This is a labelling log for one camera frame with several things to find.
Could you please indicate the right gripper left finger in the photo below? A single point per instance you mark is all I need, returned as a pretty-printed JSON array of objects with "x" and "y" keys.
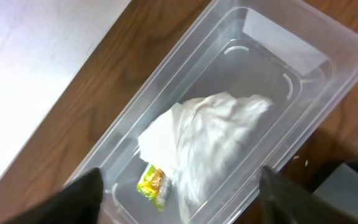
[{"x": 79, "y": 203}]

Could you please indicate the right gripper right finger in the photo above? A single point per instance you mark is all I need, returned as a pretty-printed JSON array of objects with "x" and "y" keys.
[{"x": 285, "y": 202}]

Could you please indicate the green orange snack wrapper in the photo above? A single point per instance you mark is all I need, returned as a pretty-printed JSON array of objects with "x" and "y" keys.
[{"x": 155, "y": 186}]

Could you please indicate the white tissue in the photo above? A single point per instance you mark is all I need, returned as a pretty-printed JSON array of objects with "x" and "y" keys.
[{"x": 194, "y": 142}]

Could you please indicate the black tray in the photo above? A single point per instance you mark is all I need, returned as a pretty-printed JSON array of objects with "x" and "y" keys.
[{"x": 336, "y": 183}]

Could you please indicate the clear plastic container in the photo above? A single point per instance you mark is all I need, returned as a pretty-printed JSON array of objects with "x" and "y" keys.
[{"x": 293, "y": 54}]

